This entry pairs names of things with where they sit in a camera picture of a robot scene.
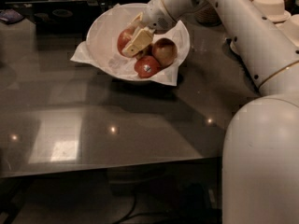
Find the white bowl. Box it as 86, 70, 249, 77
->
85, 2, 191, 83

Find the white paper bowls stack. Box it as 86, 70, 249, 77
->
252, 0, 291, 23

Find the black laptop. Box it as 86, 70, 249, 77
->
6, 0, 107, 33

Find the large red apple right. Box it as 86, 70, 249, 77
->
151, 38, 178, 67

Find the glass jar with granola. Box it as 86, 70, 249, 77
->
194, 5, 221, 26

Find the paper plate stack rear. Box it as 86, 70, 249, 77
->
230, 14, 299, 56

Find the small yellow-green apple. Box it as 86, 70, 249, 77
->
135, 44, 152, 60

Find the white paper liner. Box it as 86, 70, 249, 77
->
70, 3, 185, 87

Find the black floor cable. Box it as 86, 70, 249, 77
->
106, 171, 222, 224

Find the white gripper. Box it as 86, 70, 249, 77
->
121, 0, 180, 58

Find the red apple with sticker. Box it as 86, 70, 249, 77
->
135, 55, 162, 78

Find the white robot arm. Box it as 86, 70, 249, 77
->
123, 0, 299, 224

